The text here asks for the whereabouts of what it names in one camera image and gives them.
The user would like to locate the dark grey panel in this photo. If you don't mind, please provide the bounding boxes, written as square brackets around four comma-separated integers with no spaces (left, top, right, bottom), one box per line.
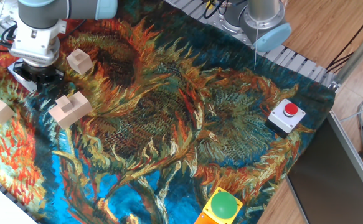
[286,116,363,224]

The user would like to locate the sunflower painting cloth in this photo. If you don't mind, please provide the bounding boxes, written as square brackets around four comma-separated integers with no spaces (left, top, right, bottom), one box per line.
[0,0,337,224]

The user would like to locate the grey box small green button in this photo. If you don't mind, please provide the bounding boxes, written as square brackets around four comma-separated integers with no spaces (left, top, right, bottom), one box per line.
[6,62,39,93]

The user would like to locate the yellow box big green button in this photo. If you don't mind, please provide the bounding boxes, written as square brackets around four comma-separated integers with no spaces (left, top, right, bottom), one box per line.
[202,187,243,224]

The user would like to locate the aluminium frame post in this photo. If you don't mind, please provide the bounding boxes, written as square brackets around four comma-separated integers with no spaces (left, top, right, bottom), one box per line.
[329,21,363,93]

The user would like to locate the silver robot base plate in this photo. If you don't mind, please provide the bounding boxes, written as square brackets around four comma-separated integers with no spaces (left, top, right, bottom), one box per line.
[204,0,253,44]

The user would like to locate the white zip tie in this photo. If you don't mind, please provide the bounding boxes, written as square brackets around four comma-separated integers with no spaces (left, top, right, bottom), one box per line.
[253,26,260,70]

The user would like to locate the white paper sheet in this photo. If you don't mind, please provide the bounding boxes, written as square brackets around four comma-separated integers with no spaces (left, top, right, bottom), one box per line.
[0,175,37,224]

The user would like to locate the black floor cables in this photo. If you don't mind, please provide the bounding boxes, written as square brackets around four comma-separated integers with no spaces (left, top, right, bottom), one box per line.
[326,6,363,72]

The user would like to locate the grey box red button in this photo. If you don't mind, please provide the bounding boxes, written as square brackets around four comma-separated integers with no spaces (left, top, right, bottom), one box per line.
[264,98,306,139]

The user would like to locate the yellow connector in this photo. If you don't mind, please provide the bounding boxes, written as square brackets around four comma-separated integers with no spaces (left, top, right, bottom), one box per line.
[205,0,220,12]

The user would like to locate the small wooden block with peg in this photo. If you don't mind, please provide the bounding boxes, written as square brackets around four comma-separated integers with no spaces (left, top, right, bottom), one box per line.
[66,48,94,75]

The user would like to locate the large notched wooden block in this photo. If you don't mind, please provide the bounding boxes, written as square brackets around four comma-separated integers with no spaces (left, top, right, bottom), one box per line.
[48,91,93,130]

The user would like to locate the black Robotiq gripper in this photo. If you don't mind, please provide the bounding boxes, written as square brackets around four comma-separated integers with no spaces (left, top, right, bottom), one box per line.
[13,61,65,85]

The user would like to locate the aluminium frame rail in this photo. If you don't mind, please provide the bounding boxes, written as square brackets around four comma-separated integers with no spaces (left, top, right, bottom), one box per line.
[326,110,363,214]

